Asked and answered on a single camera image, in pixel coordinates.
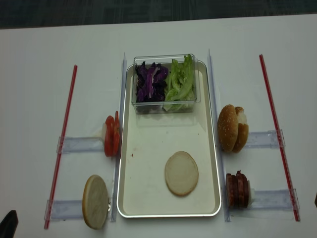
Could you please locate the purple cabbage leaves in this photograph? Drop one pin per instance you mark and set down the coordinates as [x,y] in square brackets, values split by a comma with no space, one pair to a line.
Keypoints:
[151,82]

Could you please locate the red rail strip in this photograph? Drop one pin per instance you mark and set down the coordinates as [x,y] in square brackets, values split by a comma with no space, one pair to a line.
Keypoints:
[63,132]
[282,150]

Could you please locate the clear tomato pusher track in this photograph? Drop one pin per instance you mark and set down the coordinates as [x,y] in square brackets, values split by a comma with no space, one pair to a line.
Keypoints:
[79,145]

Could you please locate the meat patty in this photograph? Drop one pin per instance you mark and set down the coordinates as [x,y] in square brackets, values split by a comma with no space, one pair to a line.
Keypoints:
[232,191]
[243,190]

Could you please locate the clear bun top pusher track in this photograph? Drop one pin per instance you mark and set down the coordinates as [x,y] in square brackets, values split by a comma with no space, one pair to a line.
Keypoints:
[266,139]

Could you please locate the sesame bun top rear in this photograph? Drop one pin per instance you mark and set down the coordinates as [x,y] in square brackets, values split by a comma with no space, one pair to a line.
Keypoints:
[243,130]

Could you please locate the meat patty front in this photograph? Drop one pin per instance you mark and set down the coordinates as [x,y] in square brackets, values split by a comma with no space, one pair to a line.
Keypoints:
[232,191]

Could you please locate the white metal tray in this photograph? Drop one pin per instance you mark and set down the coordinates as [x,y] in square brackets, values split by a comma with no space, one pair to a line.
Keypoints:
[149,140]

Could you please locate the sesame bun top front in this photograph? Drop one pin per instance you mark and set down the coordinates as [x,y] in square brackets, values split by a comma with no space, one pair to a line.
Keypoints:
[227,127]

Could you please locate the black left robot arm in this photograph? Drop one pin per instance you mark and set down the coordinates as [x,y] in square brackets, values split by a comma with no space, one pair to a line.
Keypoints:
[8,225]

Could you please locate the green lettuce leaves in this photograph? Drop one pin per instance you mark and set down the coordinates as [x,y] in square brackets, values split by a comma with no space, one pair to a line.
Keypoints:
[179,93]

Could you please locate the clear plastic salad box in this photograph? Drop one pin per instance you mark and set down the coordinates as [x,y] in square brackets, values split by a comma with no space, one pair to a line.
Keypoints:
[156,107]

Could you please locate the tomato slice front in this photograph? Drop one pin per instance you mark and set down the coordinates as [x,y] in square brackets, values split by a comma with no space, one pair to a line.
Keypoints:
[116,133]

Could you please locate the right red rail strip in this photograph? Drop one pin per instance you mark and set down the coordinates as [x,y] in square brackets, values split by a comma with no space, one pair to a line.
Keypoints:
[282,150]

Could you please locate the clear patty pusher track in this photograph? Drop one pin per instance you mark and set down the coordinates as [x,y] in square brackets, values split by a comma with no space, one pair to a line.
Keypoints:
[285,199]

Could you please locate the meat patty rear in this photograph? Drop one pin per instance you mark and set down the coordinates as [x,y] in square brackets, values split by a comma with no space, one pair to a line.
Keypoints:
[243,190]

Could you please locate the right clear divider strip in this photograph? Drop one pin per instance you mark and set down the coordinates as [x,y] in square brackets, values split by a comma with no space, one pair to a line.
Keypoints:
[221,170]

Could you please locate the left red rail strip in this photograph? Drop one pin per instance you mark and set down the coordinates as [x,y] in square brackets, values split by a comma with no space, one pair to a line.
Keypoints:
[63,132]

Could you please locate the clear bun slice pusher track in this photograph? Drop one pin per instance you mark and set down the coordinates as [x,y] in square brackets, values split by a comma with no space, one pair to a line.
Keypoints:
[63,210]

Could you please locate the bun bottom slice on tray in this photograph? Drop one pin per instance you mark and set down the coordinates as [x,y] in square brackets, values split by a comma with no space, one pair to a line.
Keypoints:
[181,173]

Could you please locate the white patty pusher block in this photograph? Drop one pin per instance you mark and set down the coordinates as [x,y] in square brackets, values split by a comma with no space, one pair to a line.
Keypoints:
[250,193]

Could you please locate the sesame bun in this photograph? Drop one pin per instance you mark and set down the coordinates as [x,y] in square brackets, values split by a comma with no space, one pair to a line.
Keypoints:
[227,127]
[243,130]

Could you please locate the upright bun slice left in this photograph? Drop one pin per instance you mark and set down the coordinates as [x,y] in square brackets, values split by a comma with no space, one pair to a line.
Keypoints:
[95,202]

